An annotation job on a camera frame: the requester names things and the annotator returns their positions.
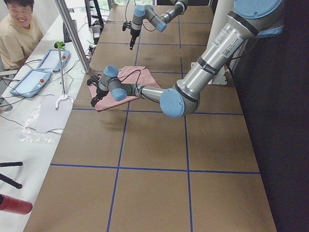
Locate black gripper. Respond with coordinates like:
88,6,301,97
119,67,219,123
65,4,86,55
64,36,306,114
129,29,140,50
91,87,108,106

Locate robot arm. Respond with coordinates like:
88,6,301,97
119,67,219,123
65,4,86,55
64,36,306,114
123,0,188,50
87,0,285,118

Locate black power adapter box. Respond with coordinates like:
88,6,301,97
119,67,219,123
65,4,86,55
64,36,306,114
91,25,102,44

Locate clear plastic bag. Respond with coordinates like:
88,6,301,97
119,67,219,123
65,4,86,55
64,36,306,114
17,99,72,144

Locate far blue teach pendant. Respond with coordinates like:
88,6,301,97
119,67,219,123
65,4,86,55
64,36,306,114
37,49,70,73

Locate blue teach pendant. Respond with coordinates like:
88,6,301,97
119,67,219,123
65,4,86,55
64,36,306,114
37,49,70,73
10,69,52,98

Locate black keyboard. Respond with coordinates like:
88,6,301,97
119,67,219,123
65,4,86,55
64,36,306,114
63,19,77,43

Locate near blue teach pendant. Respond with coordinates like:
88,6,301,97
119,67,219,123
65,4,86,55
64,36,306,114
10,69,52,98

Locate reacher grabber stick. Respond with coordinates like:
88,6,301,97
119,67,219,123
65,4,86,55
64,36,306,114
54,42,74,110

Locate person in beige shirt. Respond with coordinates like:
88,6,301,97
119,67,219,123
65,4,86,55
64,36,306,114
0,0,43,70

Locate black tripod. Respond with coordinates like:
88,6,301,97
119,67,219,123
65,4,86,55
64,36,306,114
0,161,23,189

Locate red cylinder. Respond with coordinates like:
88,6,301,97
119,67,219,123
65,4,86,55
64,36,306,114
0,194,33,215

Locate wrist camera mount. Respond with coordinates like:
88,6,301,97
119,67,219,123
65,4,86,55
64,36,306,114
122,21,131,31
86,74,102,86

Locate aluminium frame post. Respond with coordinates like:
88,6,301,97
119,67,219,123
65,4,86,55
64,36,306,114
55,0,91,73

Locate white camera pole with base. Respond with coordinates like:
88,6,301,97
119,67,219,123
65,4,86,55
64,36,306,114
191,0,228,86

